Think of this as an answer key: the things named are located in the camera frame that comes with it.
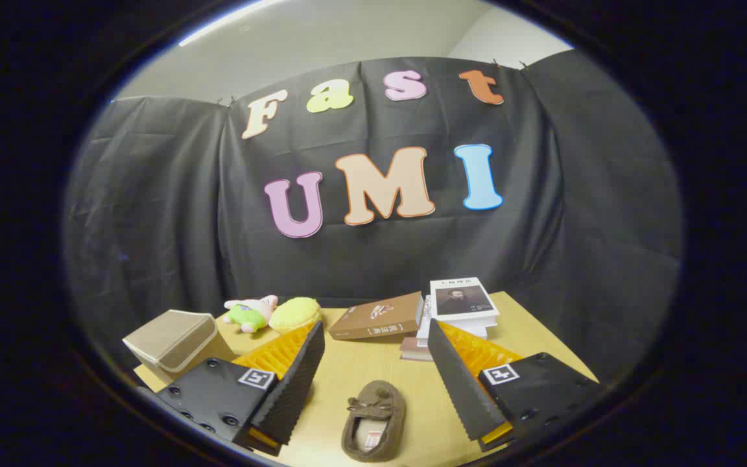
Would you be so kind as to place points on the brown moccasin shoe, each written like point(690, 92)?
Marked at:
point(373, 421)

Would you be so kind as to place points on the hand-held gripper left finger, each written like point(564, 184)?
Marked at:
point(290, 383)

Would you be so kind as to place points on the black backdrop cloth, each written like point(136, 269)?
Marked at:
point(373, 246)

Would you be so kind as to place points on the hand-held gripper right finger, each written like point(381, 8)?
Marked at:
point(461, 383)

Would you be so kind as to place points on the beige fabric storage box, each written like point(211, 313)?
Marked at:
point(176, 340)

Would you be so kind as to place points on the pink and green plush toy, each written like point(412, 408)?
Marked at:
point(249, 312)

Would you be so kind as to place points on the white book with portrait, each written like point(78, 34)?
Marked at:
point(462, 299)

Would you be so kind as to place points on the yellow plush toy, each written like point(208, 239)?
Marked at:
point(294, 314)

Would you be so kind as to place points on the stack of books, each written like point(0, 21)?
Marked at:
point(425, 337)

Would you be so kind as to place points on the brown book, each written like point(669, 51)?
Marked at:
point(377, 318)

